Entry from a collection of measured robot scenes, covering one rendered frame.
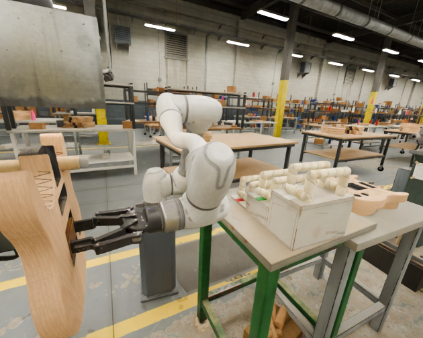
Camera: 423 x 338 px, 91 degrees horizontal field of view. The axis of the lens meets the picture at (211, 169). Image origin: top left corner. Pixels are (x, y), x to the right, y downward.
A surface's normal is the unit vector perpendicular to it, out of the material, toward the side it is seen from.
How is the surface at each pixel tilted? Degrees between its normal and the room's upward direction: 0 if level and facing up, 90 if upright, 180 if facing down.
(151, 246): 90
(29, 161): 93
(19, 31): 90
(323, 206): 90
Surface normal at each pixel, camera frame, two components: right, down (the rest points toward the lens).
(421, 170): -0.92, 0.07
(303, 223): 0.39, 0.29
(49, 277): 0.44, -0.04
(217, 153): 0.30, -0.57
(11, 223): 0.43, 0.56
